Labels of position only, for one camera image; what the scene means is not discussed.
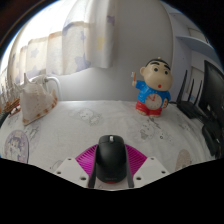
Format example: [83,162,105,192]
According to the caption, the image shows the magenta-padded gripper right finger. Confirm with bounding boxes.
[123,143,170,189]

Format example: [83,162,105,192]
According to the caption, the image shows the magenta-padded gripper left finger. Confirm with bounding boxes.
[53,144,100,189]

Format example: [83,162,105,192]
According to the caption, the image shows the black computer mouse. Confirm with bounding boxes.
[95,134,128,185]

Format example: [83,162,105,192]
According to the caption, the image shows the white printed tablecloth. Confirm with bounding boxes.
[0,99,218,191]

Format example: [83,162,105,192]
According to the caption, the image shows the large conch shell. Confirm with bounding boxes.
[19,73,59,127]

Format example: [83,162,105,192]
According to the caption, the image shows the cartoon boy figure clock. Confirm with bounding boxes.
[131,58,174,118]

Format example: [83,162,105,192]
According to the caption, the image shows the black keyboard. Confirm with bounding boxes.
[0,112,9,129]

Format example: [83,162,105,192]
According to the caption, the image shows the black monitor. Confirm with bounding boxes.
[199,59,224,128]

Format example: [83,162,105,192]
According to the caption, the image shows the white star-print curtain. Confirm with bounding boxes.
[6,0,118,84]

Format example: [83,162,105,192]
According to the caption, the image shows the black box with cables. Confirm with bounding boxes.
[201,119,224,158]

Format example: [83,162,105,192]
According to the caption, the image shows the white wall shelf unit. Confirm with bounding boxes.
[166,9,218,58]

